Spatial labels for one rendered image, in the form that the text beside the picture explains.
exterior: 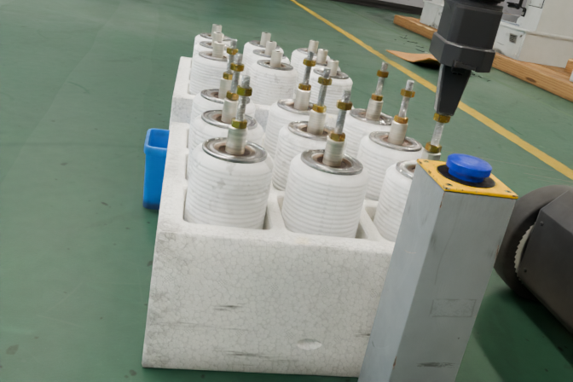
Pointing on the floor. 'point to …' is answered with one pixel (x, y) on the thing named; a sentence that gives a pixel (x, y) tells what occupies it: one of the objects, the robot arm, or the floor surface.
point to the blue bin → (154, 166)
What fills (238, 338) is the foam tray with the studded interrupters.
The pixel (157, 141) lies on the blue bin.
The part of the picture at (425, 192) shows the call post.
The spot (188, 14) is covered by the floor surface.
